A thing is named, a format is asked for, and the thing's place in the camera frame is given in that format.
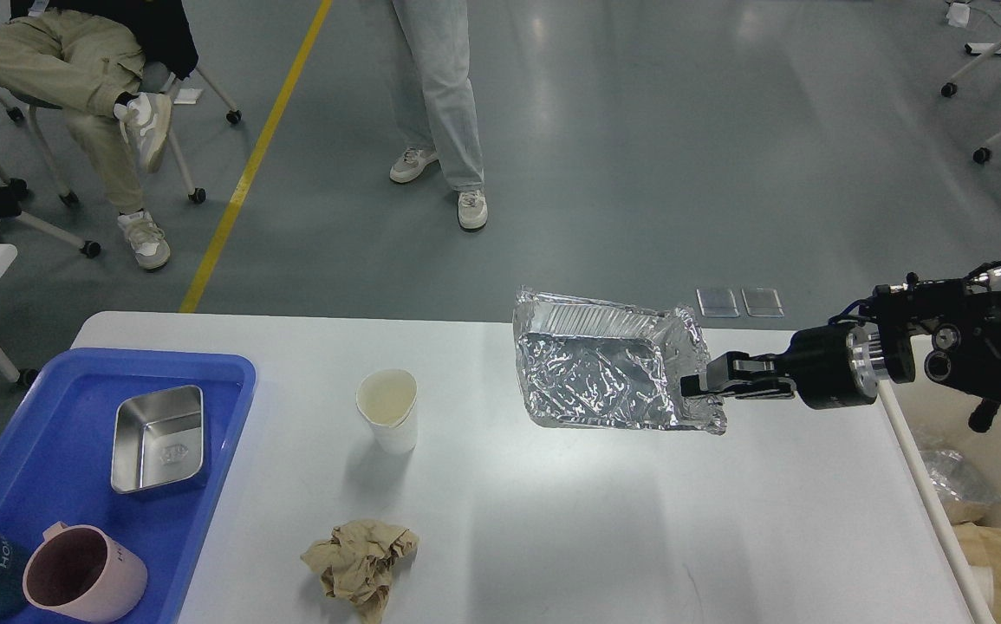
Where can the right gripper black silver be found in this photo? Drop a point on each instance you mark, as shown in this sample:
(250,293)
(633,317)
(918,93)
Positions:
(831,366)

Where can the aluminium foil tray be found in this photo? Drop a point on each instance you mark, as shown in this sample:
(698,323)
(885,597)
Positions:
(594,364)

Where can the white paper cup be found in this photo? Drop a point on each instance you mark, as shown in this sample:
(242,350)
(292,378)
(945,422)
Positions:
(385,399)

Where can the stainless steel rectangular container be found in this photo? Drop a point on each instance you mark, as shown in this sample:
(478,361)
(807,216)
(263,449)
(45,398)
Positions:
(160,444)

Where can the pink mug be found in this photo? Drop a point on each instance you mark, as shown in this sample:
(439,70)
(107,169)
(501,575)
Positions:
(80,572)

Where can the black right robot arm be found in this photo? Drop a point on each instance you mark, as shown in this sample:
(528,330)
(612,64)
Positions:
(962,317)

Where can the clear floor marker plate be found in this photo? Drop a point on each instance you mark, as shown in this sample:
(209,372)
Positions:
(762,302)

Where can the white plastic bin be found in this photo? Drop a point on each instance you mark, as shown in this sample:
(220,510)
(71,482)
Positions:
(942,413)

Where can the standing person grey jeans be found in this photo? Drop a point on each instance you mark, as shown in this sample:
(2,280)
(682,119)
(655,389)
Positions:
(434,102)

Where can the white rolling chair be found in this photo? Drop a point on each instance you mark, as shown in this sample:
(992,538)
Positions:
(156,79)

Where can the seated person khaki trousers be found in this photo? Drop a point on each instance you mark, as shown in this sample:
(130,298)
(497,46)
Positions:
(88,58)

